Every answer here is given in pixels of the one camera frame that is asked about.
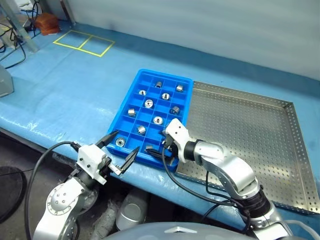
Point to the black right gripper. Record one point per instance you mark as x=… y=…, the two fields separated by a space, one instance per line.
x=170 y=146

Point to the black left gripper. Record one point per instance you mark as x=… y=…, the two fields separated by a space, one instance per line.
x=106 y=168

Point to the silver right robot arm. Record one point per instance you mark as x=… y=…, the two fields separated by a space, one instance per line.
x=225 y=162

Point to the blue compartment tray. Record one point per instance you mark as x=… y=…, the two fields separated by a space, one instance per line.
x=143 y=116

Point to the brown object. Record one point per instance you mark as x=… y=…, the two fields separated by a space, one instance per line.
x=47 y=23

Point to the grey round canister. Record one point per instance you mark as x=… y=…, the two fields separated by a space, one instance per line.
x=131 y=212

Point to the blue plastic table cover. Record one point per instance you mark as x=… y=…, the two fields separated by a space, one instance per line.
x=75 y=95

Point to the grey robot torso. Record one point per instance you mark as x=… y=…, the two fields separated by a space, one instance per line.
x=175 y=232

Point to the perforated metal tray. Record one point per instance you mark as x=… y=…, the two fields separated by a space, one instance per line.
x=237 y=125

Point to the yellow tape rectangle marking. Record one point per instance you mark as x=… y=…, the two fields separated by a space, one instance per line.
x=85 y=47

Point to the black round disc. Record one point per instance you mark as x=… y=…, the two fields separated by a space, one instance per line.
x=11 y=195

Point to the grey device housing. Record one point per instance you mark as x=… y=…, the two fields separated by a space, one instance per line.
x=5 y=82

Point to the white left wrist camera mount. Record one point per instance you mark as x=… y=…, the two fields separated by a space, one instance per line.
x=90 y=156

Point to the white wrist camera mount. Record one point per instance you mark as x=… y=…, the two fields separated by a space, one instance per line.
x=178 y=132
x=90 y=156

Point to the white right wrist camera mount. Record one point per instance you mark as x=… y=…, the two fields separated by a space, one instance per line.
x=178 y=132

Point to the aluminium frame post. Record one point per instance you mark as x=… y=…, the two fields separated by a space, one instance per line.
x=23 y=30

